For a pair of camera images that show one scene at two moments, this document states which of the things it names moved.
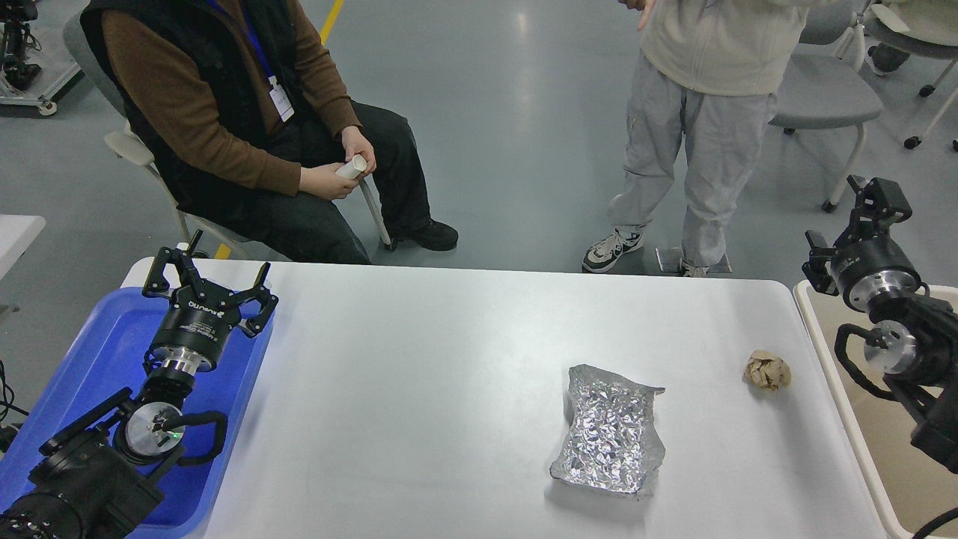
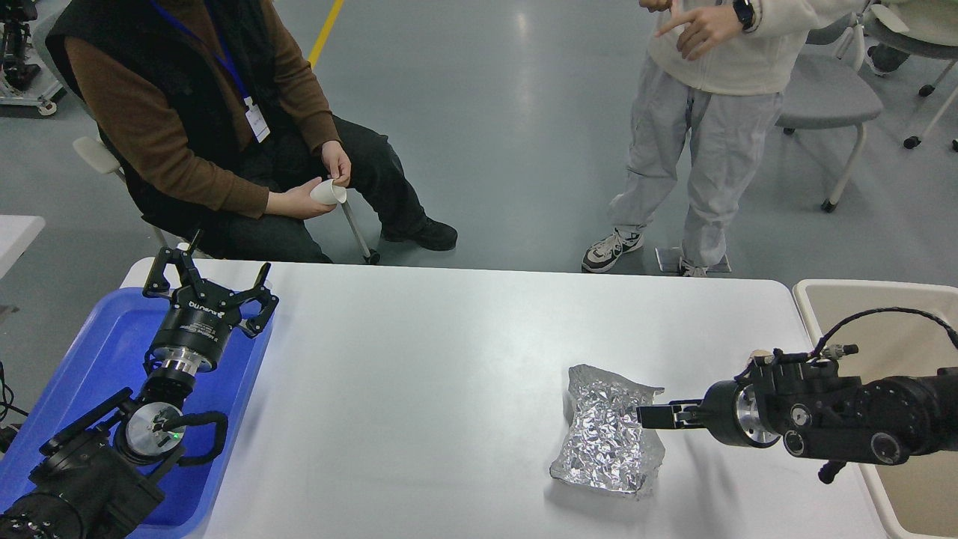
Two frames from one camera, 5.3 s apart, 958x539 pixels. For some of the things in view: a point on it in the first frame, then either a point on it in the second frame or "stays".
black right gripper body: (867, 262) → (733, 415)
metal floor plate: (668, 260) stays
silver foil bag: (614, 441) stays
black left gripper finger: (258, 291) stays
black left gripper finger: (156, 284) stays
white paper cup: (352, 169) → (325, 192)
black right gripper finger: (879, 203) → (697, 402)
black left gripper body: (196, 326) stays
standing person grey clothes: (707, 81) stays
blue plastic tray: (105, 353) stays
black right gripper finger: (816, 268) → (670, 417)
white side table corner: (17, 232) stays
